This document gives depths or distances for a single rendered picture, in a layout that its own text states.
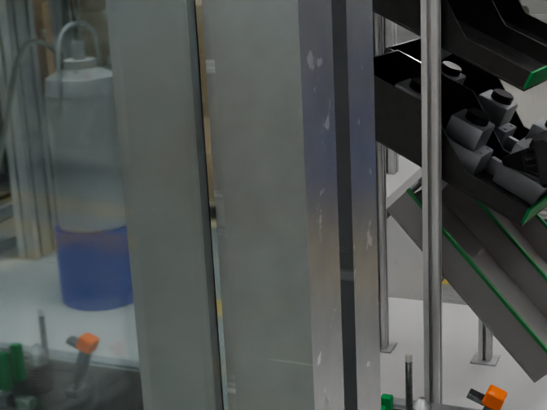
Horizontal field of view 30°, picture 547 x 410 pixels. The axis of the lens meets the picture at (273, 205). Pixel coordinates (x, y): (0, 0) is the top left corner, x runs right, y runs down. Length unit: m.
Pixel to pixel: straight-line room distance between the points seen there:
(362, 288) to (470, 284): 1.13
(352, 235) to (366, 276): 0.01
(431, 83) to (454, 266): 0.23
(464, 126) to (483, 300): 0.22
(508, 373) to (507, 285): 0.27
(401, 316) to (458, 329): 0.11
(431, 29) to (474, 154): 0.18
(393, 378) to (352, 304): 1.45
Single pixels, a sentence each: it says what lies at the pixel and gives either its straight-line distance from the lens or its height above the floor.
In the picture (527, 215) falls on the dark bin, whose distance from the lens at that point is 1.23.
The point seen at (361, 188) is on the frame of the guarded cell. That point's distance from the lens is 0.15.
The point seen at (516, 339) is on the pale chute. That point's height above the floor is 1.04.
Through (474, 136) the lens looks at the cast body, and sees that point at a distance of 1.28.
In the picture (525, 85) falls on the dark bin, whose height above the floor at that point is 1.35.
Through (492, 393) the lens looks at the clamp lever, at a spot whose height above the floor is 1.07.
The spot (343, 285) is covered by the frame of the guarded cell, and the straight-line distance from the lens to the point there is 0.16.
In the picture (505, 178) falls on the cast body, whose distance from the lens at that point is 1.30.
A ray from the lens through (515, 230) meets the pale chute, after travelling 1.54.
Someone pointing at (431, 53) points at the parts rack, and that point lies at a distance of 1.20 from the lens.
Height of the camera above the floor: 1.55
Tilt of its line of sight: 16 degrees down
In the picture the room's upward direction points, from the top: 3 degrees counter-clockwise
